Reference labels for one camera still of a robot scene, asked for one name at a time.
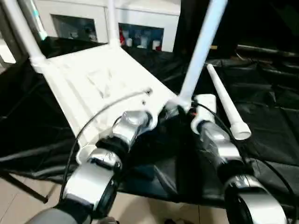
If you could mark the white plastic table leg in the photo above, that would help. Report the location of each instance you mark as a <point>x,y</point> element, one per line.
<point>226,98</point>
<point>25,30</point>
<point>112,23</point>
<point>201,53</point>

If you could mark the white plastic table top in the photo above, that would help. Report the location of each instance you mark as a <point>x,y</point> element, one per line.
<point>98,77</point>

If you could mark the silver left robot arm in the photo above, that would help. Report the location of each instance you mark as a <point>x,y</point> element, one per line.
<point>130,121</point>

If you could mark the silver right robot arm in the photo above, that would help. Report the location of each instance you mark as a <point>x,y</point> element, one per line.
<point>217,140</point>

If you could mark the black work mat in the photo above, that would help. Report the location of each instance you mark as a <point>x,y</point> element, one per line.
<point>163,158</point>

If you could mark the small yellow label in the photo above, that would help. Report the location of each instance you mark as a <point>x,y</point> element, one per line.
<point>214,47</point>

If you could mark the white jar red label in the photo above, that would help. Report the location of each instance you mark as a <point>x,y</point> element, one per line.
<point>157,45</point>

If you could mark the white bottle blue print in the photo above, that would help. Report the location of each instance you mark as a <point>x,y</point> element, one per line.
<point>144,42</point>

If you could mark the small white bottle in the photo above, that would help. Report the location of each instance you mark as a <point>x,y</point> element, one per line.
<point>130,42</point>

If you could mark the large black box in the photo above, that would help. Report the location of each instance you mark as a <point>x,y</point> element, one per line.
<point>191,23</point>

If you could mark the red package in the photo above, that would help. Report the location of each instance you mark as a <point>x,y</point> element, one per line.
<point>122,36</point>

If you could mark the silver metal bar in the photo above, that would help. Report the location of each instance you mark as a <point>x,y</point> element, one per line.
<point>266,51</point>

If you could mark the white glass-door cabinet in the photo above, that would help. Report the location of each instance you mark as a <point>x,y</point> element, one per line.
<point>105,11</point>

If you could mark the grey curtain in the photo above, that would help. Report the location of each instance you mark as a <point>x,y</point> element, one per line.
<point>25,11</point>

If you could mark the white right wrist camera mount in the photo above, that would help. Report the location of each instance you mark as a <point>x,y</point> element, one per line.
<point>206,105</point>

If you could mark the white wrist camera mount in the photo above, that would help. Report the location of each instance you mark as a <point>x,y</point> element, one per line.
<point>206,105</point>
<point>154,112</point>

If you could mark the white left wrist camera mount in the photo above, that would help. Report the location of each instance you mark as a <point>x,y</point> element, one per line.
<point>154,112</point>

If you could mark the black metal frame leg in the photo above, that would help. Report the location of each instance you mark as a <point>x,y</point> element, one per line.
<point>25,186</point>

